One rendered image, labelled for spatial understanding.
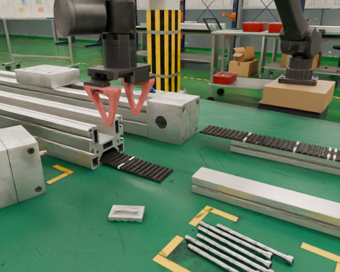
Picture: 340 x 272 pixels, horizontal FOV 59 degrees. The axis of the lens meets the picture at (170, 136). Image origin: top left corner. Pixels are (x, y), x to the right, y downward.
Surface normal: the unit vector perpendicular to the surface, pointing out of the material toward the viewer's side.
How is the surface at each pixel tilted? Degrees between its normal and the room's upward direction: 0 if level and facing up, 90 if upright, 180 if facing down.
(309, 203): 0
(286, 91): 90
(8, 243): 0
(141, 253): 0
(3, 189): 90
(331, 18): 90
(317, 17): 90
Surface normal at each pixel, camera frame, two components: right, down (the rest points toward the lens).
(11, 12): -0.26, 0.36
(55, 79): 0.86, 0.19
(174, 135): -0.51, 0.33
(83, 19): 0.68, 0.38
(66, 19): -0.72, 0.24
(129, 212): 0.00, -0.93
